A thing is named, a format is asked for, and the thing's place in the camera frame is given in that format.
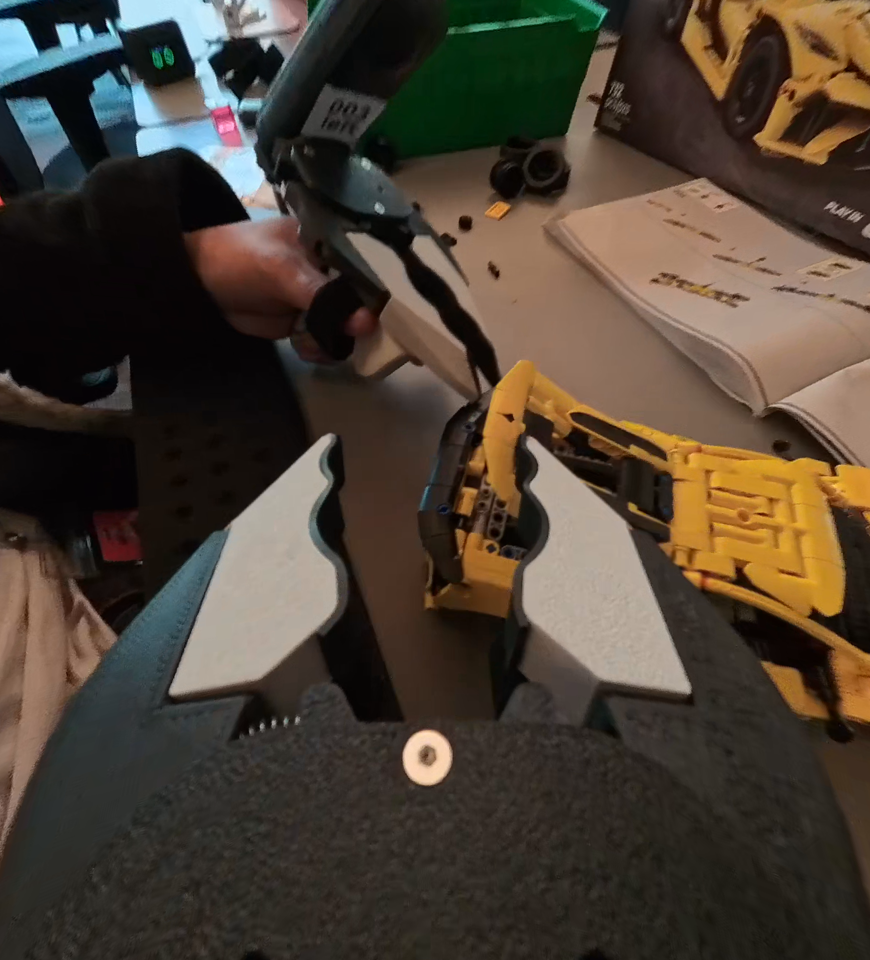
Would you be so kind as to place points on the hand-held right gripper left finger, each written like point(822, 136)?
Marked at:
point(270, 585)

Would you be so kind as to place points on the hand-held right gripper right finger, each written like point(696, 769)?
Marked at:
point(600, 600)

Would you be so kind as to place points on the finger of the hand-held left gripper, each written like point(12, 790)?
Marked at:
point(438, 247)
point(412, 322)

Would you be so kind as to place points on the yellow black brick side assembly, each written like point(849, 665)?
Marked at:
point(442, 480)

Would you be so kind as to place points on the yellow toy brick car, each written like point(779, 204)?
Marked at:
point(742, 525)

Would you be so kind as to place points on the building instruction booklet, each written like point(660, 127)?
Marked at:
point(705, 285)

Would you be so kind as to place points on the person's left forearm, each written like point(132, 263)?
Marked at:
point(104, 262)

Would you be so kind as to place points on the grey desk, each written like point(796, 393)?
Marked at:
point(555, 300)

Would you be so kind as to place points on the person's left hand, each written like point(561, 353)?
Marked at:
point(254, 270)

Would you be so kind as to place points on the small yellow brick piece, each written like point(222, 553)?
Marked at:
point(498, 210)

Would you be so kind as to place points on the black toy tyre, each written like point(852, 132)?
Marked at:
point(381, 154)
point(547, 172)
point(521, 145)
point(506, 176)

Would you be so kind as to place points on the dark dotted cloth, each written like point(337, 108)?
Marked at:
point(209, 465)

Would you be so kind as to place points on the small pink block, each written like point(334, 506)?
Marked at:
point(226, 126)

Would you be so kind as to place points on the green plastic bin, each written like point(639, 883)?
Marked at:
point(495, 75)

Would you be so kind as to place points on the small black display device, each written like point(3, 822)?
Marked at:
point(157, 52)

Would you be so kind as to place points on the toy car set box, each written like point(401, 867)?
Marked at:
point(780, 90)

